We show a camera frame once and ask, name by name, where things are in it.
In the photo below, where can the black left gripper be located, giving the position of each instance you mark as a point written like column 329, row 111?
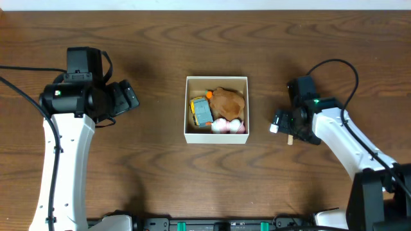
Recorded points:
column 123, row 97

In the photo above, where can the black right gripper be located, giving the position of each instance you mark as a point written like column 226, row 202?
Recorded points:
column 280, row 120

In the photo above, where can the brown plush capybara toy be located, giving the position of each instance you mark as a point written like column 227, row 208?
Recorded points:
column 225, row 103

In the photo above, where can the pink white duck toy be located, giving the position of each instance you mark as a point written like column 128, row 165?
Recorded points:
column 222, row 125

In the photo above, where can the yellow grey toy truck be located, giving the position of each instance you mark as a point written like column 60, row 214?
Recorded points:
column 201, row 111

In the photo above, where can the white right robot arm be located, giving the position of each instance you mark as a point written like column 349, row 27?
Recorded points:
column 380, row 193

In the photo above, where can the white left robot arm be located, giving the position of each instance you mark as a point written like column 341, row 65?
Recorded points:
column 74, row 110

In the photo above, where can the white cardboard box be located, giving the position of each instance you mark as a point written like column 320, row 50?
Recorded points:
column 197, row 86

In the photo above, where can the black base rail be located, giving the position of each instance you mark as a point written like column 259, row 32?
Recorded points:
column 168, row 223

